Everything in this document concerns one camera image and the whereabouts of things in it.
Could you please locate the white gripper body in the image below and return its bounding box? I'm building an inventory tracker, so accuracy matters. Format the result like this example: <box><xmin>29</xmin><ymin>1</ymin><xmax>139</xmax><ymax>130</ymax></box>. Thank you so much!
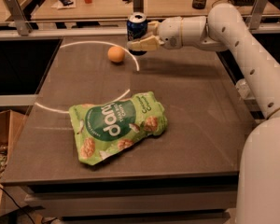
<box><xmin>158</xmin><ymin>17</ymin><xmax>182</xmax><ymax>49</ymax></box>

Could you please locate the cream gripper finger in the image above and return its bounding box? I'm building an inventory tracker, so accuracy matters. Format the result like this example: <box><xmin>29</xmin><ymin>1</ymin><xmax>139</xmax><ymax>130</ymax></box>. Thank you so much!
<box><xmin>147</xmin><ymin>21</ymin><xmax>160</xmax><ymax>35</ymax></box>
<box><xmin>127</xmin><ymin>35</ymin><xmax>164</xmax><ymax>51</ymax></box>

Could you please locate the blue pepsi can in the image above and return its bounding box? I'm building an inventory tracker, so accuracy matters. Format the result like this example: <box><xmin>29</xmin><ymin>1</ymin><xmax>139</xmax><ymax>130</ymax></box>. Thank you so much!
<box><xmin>126</xmin><ymin>11</ymin><xmax>149</xmax><ymax>56</ymax></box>

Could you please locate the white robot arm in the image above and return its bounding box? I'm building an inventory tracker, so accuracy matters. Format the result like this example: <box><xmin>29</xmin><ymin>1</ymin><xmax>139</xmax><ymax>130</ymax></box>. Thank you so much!
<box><xmin>127</xmin><ymin>3</ymin><xmax>280</xmax><ymax>224</ymax></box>

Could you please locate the orange fruit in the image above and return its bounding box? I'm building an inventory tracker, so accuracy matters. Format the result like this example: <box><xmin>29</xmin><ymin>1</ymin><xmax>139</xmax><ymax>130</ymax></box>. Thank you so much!
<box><xmin>107</xmin><ymin>46</ymin><xmax>125</xmax><ymax>63</ymax></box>

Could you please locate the black mesh pen cup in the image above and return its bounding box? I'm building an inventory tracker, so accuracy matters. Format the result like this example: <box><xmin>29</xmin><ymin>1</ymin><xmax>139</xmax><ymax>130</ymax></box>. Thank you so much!
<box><xmin>192</xmin><ymin>0</ymin><xmax>207</xmax><ymax>9</ymax></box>

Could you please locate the clear sanitizer bottle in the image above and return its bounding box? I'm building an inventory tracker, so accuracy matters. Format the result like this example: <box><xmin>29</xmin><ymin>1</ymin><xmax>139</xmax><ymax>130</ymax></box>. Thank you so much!
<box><xmin>235</xmin><ymin>78</ymin><xmax>251</xmax><ymax>99</ymax></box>

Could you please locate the green chips bag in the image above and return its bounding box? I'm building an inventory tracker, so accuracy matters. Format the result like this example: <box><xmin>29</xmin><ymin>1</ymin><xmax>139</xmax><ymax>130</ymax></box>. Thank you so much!
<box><xmin>69</xmin><ymin>91</ymin><xmax>167</xmax><ymax>166</ymax></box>

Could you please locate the cardboard box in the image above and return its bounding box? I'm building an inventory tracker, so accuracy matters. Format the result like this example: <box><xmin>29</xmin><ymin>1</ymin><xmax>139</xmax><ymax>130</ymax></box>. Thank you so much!
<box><xmin>0</xmin><ymin>110</ymin><xmax>26</xmax><ymax>178</ymax></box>

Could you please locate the middle metal bracket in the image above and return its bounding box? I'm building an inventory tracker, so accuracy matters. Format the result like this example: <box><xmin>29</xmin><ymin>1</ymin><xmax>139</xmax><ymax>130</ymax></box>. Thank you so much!
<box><xmin>133</xmin><ymin>0</ymin><xmax>144</xmax><ymax>12</ymax></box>

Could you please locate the metal bracket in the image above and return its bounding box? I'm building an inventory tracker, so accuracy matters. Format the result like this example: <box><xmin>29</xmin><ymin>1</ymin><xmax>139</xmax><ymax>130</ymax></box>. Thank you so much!
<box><xmin>246</xmin><ymin>0</ymin><xmax>269</xmax><ymax>30</ymax></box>
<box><xmin>133</xmin><ymin>0</ymin><xmax>144</xmax><ymax>12</ymax></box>
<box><xmin>4</xmin><ymin>0</ymin><xmax>32</xmax><ymax>36</ymax></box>

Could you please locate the right metal bracket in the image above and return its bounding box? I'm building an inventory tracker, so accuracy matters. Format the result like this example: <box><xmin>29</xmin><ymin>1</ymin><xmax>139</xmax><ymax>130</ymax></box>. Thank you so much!
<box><xmin>246</xmin><ymin>0</ymin><xmax>269</xmax><ymax>30</ymax></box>

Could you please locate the left metal bracket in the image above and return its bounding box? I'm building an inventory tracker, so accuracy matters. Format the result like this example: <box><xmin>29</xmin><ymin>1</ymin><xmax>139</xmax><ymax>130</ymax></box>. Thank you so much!
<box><xmin>4</xmin><ymin>0</ymin><xmax>32</xmax><ymax>36</ymax></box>

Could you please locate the black floor cable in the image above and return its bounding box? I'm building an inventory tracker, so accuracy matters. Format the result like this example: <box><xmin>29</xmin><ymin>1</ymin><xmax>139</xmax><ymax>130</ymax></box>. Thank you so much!
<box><xmin>0</xmin><ymin>181</ymin><xmax>36</xmax><ymax>224</ymax></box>

